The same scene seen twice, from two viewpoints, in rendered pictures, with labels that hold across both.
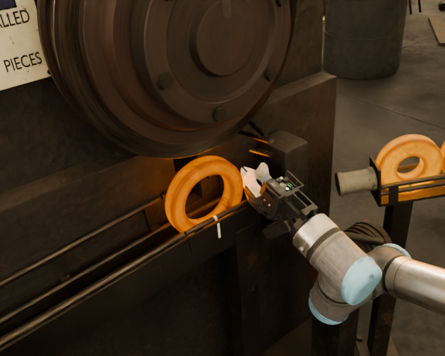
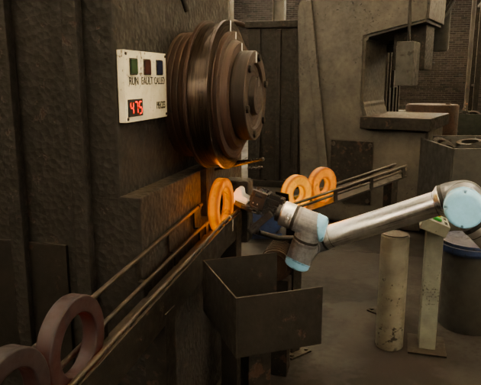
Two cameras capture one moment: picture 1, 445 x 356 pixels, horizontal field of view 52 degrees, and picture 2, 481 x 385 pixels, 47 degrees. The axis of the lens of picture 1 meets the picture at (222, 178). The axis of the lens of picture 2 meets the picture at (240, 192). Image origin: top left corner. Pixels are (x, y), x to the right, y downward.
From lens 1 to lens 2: 1.33 m
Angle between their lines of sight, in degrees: 43
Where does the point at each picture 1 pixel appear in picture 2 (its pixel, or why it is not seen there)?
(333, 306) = (308, 250)
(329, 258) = (305, 216)
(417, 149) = (301, 181)
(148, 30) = (245, 83)
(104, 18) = (222, 79)
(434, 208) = not seen: hidden behind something
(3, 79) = (155, 112)
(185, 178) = (221, 185)
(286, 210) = (267, 205)
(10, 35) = (159, 88)
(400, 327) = not seen: hidden behind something
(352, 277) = (321, 220)
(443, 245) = not seen: hidden behind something
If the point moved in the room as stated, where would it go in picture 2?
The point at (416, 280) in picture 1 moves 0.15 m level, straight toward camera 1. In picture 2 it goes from (340, 226) to (356, 237)
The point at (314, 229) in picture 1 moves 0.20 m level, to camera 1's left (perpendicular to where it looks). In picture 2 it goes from (291, 205) to (247, 215)
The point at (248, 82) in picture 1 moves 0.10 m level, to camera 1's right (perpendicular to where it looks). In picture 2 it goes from (257, 123) to (279, 121)
